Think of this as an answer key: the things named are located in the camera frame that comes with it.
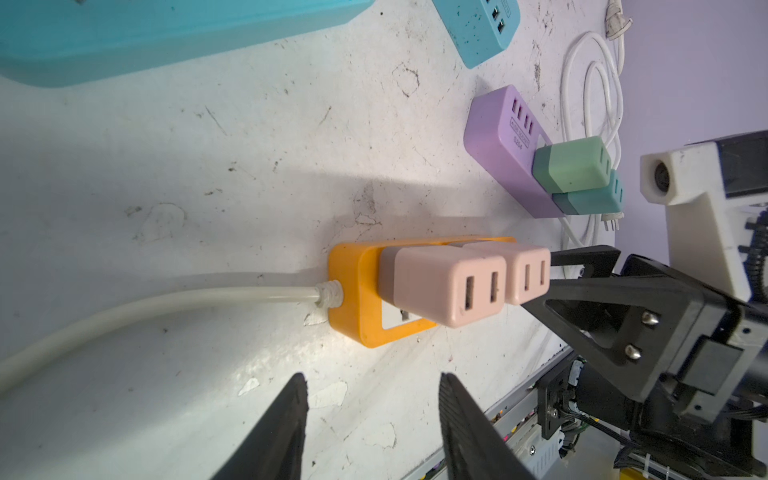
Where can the green charger on purple strip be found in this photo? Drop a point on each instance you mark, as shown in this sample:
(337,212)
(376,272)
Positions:
(572,166)

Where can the purple power strip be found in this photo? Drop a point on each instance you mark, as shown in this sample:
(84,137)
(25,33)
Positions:
(502,135)

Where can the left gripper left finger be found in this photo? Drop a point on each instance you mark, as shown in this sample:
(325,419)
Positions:
(273,449)

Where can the teal mountain-shaped power strip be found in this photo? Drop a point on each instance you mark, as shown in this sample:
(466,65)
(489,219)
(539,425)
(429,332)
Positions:
(62,43)

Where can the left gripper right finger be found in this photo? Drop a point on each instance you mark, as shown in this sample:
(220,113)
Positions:
(472,447)

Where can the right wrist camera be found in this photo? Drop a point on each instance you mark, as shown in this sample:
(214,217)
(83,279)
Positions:
(715,198)

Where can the orange power strip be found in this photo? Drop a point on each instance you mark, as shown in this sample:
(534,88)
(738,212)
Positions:
(363,316)

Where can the teal long power strip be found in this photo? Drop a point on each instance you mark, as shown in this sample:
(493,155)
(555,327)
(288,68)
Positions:
(479,29)

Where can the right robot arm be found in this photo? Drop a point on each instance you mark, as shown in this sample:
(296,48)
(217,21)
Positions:
(575,394)

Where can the pink charger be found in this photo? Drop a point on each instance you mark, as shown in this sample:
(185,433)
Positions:
(527,271)
(449,285)

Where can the teal charger on purple strip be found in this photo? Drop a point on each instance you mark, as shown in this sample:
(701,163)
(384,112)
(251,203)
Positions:
(598,201)

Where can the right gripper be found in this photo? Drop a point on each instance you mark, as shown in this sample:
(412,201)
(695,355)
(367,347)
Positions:
(654,327)

